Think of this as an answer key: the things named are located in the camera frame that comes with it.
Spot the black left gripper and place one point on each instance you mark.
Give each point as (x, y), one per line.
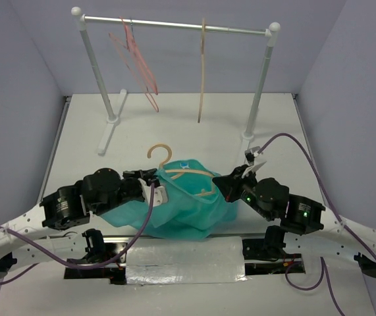
(144, 174)

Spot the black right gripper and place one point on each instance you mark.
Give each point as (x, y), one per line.
(228, 182)

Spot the teal t shirt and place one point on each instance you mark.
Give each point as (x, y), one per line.
(187, 216)

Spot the wooden hanger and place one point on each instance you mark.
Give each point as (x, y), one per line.
(202, 57)
(182, 171)

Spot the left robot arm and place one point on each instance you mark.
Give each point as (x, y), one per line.
(29, 239)

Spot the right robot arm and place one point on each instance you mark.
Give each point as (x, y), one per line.
(304, 227)

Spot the hanging wooden hanger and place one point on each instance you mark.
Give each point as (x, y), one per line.
(202, 57)

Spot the white clothes rack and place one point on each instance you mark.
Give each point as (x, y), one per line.
(113, 118)

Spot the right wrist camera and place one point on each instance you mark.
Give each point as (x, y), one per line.
(255, 159)

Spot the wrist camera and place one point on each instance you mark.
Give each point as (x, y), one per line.
(159, 196)
(255, 159)

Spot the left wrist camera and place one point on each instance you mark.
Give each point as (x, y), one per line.
(159, 196)

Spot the foil covered base plate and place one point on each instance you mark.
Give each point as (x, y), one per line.
(213, 260)

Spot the pink wire hanger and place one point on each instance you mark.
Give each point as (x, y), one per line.
(130, 54)

